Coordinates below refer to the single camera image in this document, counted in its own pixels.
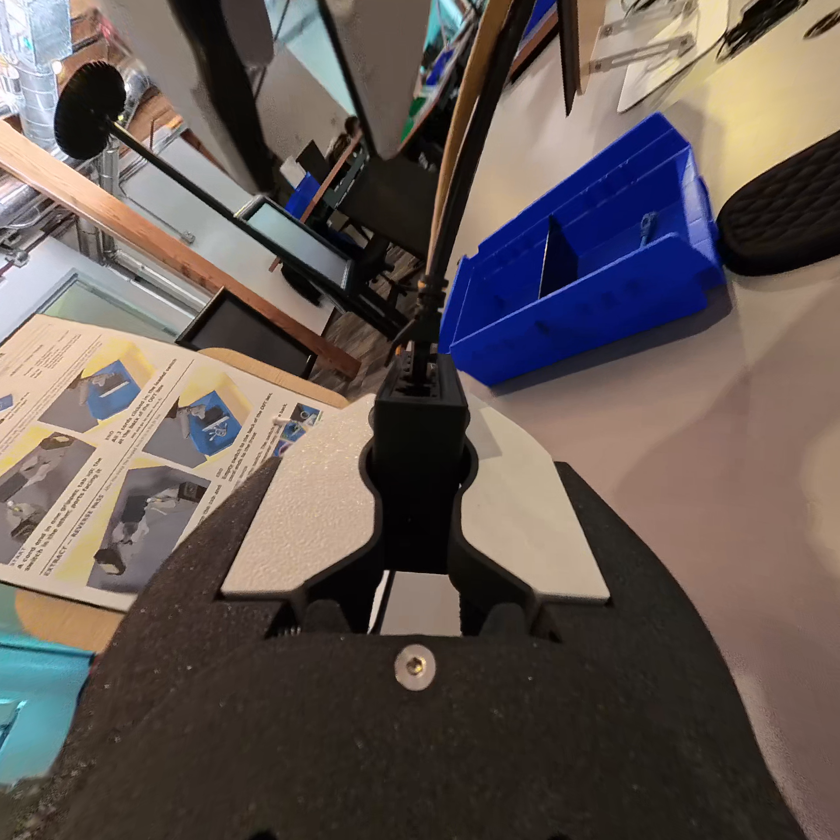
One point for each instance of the black disc on pole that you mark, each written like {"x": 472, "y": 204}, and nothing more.
{"x": 88, "y": 108}

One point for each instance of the wooden beam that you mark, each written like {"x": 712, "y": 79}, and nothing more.
{"x": 131, "y": 223}

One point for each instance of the instruction sheet board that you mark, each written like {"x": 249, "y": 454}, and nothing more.
{"x": 131, "y": 459}

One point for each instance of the black network switch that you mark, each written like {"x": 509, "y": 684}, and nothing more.
{"x": 420, "y": 472}

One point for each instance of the framed monitor on stand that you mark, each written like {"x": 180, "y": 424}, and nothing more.
{"x": 302, "y": 243}

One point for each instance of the black mesh wrist rest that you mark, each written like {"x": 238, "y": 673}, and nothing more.
{"x": 787, "y": 210}

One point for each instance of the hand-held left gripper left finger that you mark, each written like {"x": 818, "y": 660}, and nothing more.
{"x": 308, "y": 518}

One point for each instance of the blue plastic bin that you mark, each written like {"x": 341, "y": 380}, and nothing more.
{"x": 590, "y": 308}

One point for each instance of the small blue storage bin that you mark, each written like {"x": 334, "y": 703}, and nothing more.
{"x": 303, "y": 197}

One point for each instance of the dark monitor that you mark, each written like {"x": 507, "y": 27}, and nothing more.
{"x": 249, "y": 331}

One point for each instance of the silver air duct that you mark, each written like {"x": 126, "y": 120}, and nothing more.
{"x": 33, "y": 65}

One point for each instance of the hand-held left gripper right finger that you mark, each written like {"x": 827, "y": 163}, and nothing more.
{"x": 525, "y": 525}

